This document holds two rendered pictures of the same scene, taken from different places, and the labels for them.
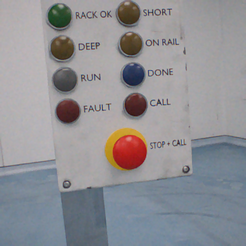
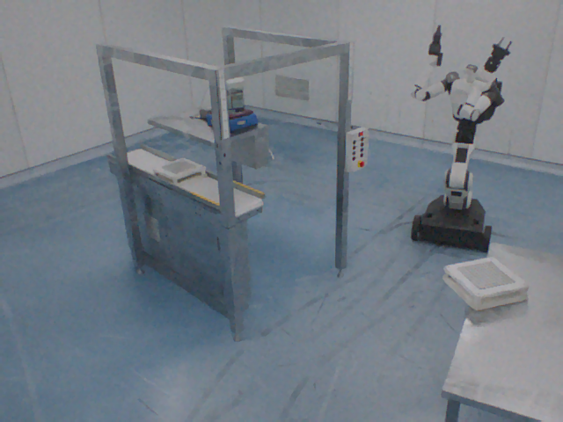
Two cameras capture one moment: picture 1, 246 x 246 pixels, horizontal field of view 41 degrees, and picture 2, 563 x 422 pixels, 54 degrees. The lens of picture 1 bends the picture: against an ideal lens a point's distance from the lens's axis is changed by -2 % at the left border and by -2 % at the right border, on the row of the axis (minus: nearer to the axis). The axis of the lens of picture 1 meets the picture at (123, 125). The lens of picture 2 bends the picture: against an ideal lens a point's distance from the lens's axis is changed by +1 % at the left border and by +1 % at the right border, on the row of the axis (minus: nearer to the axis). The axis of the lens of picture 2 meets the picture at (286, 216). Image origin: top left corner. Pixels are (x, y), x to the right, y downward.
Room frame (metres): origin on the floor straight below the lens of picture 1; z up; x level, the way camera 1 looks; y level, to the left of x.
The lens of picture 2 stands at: (-2.10, 2.24, 2.16)
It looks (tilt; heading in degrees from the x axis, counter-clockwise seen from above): 26 degrees down; 326
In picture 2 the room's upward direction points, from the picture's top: 1 degrees counter-clockwise
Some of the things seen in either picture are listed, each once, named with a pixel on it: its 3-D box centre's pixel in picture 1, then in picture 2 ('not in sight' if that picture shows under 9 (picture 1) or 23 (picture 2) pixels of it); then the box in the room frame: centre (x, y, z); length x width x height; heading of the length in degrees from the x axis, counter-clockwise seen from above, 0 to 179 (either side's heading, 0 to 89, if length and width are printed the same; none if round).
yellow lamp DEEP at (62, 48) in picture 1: (62, 48); not in sight; (0.39, 0.06, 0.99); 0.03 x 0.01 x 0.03; 101
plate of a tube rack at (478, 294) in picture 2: not in sight; (485, 277); (-0.94, 0.47, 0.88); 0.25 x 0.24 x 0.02; 73
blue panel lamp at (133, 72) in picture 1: (133, 74); not in sight; (0.40, -0.02, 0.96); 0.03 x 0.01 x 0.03; 101
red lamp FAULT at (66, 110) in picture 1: (67, 111); not in sight; (0.39, 0.06, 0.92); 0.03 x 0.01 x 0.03; 101
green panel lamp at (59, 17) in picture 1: (59, 16); not in sight; (0.39, 0.06, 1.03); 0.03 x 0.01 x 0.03; 101
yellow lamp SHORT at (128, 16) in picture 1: (128, 12); not in sight; (0.40, -0.02, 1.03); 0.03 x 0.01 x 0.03; 101
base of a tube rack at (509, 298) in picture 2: not in sight; (483, 287); (-0.94, 0.47, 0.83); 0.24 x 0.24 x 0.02; 73
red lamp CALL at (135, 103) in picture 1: (135, 105); not in sight; (0.40, -0.02, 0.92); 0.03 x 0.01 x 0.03; 101
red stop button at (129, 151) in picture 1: (127, 150); not in sight; (0.39, 0.00, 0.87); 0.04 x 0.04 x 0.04; 11
